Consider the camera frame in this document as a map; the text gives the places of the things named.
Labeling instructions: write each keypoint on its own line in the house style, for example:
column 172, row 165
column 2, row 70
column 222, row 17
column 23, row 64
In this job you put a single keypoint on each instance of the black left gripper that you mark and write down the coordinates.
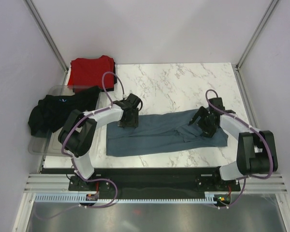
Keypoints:
column 134, row 123

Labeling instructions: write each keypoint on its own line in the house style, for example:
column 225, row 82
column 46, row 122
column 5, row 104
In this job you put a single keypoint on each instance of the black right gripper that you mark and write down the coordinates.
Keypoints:
column 202, row 112

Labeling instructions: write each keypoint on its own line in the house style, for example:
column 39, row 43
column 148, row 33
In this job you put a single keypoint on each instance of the blue-grey t-shirt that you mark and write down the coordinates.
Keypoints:
column 164, row 133

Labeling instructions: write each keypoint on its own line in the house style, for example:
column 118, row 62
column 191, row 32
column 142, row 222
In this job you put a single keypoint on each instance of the clear plastic bin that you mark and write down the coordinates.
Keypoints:
column 47, row 143

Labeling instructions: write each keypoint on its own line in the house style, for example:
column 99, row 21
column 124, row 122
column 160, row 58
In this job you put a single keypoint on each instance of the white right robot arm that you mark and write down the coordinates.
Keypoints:
column 256, row 152

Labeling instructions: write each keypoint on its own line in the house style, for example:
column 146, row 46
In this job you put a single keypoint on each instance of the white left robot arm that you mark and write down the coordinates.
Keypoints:
column 77, row 134

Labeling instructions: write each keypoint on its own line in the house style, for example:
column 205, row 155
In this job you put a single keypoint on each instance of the white slotted cable duct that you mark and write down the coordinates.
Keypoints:
column 82, row 197

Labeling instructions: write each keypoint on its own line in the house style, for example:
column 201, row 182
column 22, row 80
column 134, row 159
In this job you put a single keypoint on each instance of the aluminium corner frame post right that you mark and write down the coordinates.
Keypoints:
column 257, row 32

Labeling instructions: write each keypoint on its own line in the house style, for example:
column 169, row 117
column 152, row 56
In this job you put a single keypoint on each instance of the aluminium corner frame post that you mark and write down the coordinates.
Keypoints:
column 45, row 32
column 257, row 32

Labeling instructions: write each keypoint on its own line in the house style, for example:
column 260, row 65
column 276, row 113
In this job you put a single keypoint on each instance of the aluminium corner frame post left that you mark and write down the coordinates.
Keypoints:
column 45, row 32

